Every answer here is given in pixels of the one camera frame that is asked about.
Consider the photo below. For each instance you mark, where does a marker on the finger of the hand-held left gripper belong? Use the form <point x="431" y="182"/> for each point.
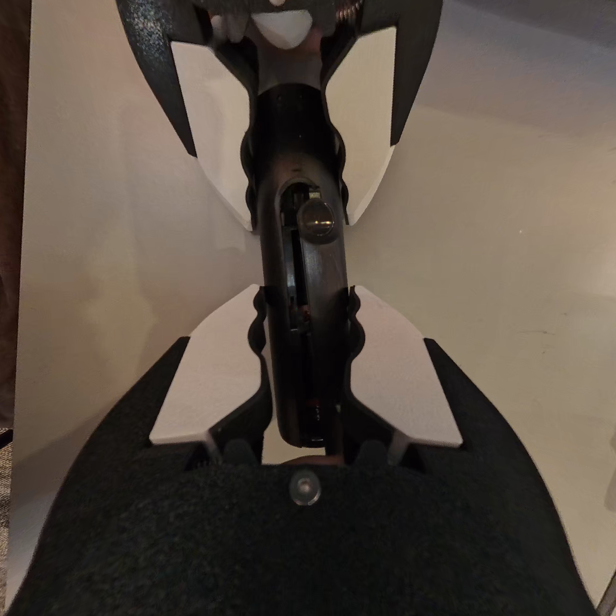
<point x="216" y="125"/>
<point x="365" y="120"/>

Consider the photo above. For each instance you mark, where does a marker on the black battery cover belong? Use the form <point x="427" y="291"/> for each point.
<point x="327" y="269"/>

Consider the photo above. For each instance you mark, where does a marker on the black remote control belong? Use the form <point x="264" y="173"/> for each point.
<point x="274" y="269"/>

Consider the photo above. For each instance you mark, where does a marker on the grey desk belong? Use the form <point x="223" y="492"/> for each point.
<point x="481" y="240"/>

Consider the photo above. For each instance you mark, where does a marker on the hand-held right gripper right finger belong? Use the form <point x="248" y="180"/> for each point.
<point x="399" y="380"/>

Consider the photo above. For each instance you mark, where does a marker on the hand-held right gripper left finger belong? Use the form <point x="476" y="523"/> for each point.
<point x="211" y="380"/>

